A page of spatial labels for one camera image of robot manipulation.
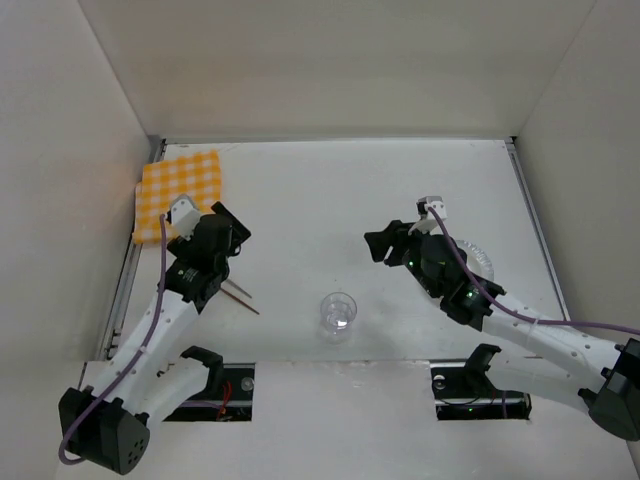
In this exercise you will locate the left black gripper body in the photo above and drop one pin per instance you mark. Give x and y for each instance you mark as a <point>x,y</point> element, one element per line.
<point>232,226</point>

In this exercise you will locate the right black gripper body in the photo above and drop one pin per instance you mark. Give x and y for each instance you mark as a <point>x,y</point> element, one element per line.
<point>395,240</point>

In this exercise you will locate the white round bowl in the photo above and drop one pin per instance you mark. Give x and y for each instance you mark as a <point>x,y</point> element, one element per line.
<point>478,260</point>

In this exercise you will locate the yellow white checkered cloth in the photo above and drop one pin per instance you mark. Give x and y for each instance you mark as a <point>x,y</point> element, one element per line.
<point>198,176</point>

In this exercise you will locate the clear plastic cup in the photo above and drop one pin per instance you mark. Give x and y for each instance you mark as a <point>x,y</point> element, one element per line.
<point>338,311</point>

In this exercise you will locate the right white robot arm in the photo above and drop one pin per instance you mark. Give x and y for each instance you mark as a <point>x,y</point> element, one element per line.
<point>597,377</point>

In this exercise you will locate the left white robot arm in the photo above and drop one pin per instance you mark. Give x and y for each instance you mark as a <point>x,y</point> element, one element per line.
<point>109,421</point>

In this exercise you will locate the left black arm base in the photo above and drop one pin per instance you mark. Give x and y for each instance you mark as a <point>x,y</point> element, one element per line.
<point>227,395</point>

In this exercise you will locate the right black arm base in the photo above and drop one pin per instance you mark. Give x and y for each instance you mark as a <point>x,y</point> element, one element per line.
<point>463,392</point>

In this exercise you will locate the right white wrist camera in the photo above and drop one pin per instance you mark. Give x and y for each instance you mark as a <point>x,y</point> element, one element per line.
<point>429,208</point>

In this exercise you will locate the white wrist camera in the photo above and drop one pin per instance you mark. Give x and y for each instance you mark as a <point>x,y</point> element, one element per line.
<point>429,208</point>
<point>183,216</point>

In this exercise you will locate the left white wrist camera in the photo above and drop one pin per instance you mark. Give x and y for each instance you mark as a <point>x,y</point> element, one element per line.
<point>183,216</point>

